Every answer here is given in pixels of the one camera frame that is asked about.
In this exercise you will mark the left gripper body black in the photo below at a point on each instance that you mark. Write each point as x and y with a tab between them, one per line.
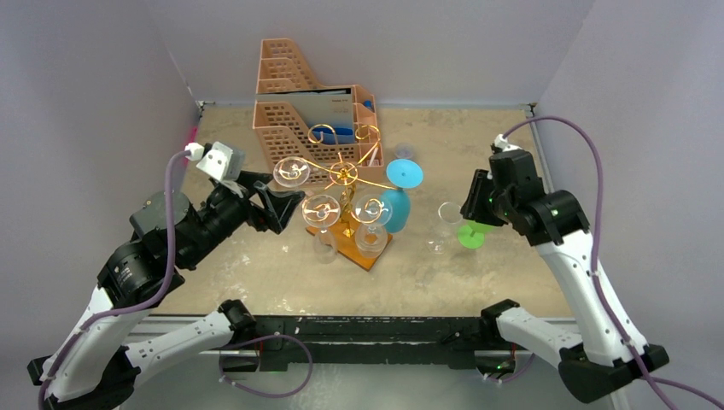
231	201

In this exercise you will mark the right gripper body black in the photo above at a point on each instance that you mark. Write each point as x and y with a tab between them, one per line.
477	194

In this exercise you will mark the clear wine glass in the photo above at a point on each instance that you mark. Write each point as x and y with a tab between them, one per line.
292	172
372	212

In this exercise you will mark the tall clear flute glass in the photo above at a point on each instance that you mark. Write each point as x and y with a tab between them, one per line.
321	212

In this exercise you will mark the small clear goblet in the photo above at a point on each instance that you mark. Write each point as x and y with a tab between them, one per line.
442	235

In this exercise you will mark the blue plastic goblet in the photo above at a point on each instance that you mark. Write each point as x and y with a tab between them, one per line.
404	175

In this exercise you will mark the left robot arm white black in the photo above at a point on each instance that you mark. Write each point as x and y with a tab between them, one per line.
95	368

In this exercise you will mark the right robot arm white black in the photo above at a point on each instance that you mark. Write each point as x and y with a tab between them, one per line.
608	352

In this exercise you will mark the wooden rack base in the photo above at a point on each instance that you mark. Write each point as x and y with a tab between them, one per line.
346	247

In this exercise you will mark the clear wine glass hanging front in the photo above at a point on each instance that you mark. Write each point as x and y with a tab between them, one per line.
372	212

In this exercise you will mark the green plastic goblet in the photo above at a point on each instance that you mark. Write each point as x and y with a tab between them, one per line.
472	235

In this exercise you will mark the blue folder in organizer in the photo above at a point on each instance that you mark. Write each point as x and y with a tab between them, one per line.
340	135

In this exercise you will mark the pink plastic file organizer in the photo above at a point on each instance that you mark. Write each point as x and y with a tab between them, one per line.
280	129

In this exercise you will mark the small grey bottle cap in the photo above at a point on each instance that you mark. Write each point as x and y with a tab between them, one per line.
404	151

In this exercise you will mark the grey white document folder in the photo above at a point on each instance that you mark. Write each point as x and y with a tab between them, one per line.
332	106

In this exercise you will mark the white chalk stick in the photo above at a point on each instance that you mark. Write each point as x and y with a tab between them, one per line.
373	158

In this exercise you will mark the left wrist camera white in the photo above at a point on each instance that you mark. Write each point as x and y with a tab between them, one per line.
221	162

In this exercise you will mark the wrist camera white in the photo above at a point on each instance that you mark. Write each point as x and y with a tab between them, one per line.
502	144
221	162

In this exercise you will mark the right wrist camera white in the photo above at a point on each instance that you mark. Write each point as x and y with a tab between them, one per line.
502	144

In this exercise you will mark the gold wire wine glass rack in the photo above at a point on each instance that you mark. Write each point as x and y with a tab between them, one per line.
347	173

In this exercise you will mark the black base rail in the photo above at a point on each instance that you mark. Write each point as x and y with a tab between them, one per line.
456	342

